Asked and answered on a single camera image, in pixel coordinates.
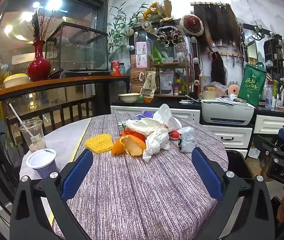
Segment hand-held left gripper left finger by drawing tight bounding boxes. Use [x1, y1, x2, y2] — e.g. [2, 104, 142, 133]
[9, 149, 94, 240]

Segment wide white drawer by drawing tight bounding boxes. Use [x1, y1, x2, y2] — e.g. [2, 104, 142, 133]
[253, 114, 284, 135]

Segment wooden shelf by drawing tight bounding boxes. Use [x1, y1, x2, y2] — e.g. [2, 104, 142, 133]
[149, 61, 191, 98]

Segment green tote bag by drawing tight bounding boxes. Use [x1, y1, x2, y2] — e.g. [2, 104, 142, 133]
[237, 62, 267, 107]

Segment clear plastic bag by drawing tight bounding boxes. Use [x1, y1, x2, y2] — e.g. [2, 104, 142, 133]
[178, 127, 198, 153]

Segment wooden counter with black railing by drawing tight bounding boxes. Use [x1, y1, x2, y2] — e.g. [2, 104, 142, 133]
[0, 75, 131, 205]

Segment black vanity mirror frame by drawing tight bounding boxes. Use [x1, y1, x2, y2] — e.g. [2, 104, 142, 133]
[128, 25, 197, 98]

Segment black wig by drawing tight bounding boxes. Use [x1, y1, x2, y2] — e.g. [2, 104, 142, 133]
[211, 51, 226, 85]

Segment white cabinet front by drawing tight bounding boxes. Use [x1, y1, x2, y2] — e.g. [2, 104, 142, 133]
[110, 106, 201, 124]

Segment pink plastic bag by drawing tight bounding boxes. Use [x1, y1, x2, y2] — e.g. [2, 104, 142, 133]
[208, 82, 229, 97]

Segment white drinking straw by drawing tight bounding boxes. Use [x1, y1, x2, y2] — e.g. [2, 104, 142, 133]
[8, 102, 32, 140]

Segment red ceramic vase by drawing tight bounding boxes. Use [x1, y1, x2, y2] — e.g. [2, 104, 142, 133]
[27, 40, 52, 82]

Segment pink thread roll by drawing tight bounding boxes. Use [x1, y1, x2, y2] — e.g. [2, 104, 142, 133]
[228, 84, 240, 96]

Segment row of hanging hair pieces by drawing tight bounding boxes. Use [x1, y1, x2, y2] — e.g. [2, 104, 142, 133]
[191, 2, 240, 53]

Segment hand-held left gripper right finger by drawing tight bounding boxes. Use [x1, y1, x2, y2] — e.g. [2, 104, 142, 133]
[191, 147, 275, 240]

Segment cream yellow lidded bowl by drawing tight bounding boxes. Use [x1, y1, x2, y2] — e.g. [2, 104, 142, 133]
[3, 73, 31, 88]

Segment beige paper bag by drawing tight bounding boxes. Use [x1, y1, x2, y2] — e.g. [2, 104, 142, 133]
[142, 71, 156, 98]

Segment large white plastic bag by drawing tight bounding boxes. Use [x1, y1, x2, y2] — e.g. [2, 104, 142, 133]
[125, 104, 182, 137]

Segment orange red wrapper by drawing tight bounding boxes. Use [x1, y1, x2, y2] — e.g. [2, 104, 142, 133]
[122, 129, 145, 141]

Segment green bamboo plant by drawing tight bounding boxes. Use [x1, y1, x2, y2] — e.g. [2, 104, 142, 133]
[107, 1, 149, 53]

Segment white drawer below printer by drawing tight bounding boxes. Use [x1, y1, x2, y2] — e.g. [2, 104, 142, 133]
[202, 124, 252, 150]

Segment red fur trimmed hat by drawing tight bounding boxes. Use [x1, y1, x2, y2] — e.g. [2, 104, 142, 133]
[179, 14, 205, 37]

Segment dried branches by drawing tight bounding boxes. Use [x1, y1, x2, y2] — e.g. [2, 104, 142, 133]
[30, 7, 57, 43]

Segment dark brown waste bin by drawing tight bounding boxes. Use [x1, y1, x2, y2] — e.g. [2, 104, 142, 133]
[226, 149, 255, 180]

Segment glass display case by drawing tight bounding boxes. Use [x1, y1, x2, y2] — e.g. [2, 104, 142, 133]
[45, 21, 109, 77]

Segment white table cover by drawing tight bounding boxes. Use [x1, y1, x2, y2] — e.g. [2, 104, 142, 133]
[19, 117, 92, 230]

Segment pile of papers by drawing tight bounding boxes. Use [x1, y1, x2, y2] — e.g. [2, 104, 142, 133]
[202, 95, 247, 105]

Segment cream enamel bowl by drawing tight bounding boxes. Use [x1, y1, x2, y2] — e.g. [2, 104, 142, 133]
[118, 93, 142, 103]

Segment clear water bottle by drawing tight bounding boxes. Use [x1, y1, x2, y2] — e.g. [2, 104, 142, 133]
[265, 84, 274, 109]

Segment yellow foam fruit net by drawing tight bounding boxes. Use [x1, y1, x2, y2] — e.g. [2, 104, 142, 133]
[84, 133, 114, 153]

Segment sunflower bouquet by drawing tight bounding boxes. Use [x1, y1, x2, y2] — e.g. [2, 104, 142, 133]
[142, 0, 175, 23]

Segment purple striped tablecloth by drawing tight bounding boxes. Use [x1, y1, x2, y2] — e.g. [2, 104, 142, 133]
[52, 112, 230, 240]

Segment orange peel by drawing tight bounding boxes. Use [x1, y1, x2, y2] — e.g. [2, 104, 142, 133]
[111, 134, 147, 157]

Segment brown printed box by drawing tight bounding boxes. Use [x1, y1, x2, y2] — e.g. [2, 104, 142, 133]
[130, 67, 149, 95]

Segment ornate opera headdress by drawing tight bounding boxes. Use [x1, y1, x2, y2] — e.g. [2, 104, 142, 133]
[156, 26, 182, 47]

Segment white paper bag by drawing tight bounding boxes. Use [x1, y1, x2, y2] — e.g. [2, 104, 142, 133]
[142, 129, 171, 163]

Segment pink photo card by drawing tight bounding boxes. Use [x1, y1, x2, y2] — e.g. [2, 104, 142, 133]
[136, 41, 147, 54]
[135, 54, 148, 68]

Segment white printer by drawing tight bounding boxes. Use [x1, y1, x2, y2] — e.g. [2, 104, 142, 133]
[201, 99, 255, 126]

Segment clear plastic cup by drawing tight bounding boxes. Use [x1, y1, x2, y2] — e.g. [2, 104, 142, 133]
[19, 118, 47, 153]

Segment purple paper cup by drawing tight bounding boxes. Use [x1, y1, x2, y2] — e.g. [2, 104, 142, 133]
[26, 148, 58, 180]

